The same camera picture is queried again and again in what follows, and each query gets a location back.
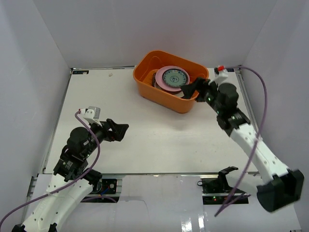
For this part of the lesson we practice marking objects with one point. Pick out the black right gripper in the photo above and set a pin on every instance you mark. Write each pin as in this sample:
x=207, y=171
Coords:
x=200, y=84

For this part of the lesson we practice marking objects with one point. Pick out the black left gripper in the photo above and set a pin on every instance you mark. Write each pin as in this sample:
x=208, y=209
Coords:
x=110, y=130

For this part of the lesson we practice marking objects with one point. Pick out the cream round plate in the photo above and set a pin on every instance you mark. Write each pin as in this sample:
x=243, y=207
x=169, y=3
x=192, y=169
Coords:
x=175, y=91

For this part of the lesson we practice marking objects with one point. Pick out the blue patterned round plate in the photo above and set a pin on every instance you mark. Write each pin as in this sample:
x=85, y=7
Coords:
x=175, y=78

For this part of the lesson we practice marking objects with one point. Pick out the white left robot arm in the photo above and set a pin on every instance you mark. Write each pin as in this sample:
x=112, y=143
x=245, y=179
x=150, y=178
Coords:
x=73, y=178

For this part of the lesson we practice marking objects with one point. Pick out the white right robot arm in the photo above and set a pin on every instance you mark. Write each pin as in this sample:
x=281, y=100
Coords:
x=278, y=186

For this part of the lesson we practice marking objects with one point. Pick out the orange plastic bin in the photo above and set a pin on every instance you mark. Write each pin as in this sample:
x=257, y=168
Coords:
x=150, y=64

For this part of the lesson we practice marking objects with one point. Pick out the left blue table label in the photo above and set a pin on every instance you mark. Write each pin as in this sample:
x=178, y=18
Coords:
x=78, y=72

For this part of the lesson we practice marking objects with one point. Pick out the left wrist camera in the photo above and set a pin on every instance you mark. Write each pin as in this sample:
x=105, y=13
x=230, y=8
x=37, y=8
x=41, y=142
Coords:
x=91, y=115

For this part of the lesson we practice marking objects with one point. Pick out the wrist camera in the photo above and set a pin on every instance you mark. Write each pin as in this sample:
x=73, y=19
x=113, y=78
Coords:
x=220, y=75
x=91, y=115

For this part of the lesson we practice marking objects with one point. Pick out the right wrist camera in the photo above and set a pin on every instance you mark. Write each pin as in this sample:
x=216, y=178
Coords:
x=220, y=75

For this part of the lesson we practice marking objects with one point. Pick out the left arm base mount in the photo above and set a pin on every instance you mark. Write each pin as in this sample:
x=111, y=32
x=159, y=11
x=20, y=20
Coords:
x=105, y=191

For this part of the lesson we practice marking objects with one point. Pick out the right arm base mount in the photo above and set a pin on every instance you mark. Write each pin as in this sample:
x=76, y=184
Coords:
x=215, y=190

